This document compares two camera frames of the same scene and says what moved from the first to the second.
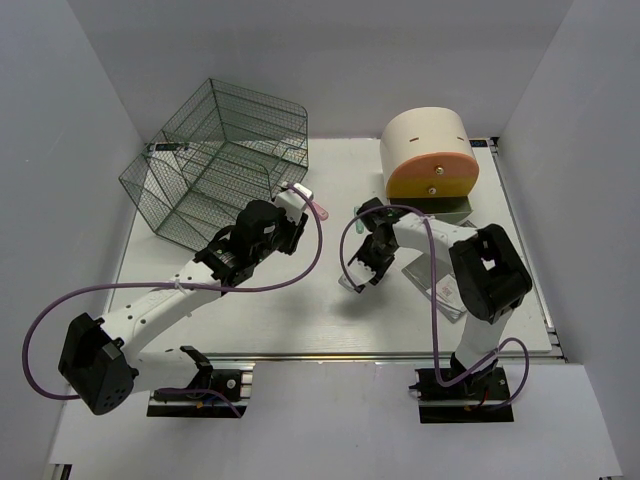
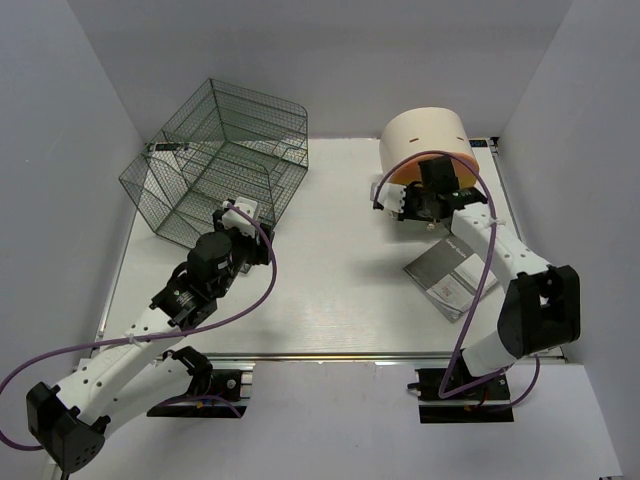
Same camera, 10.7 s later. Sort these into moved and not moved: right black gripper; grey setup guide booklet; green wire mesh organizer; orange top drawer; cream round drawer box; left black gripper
Moved: left black gripper; right black gripper
Not moved: cream round drawer box; orange top drawer; green wire mesh organizer; grey setup guide booklet
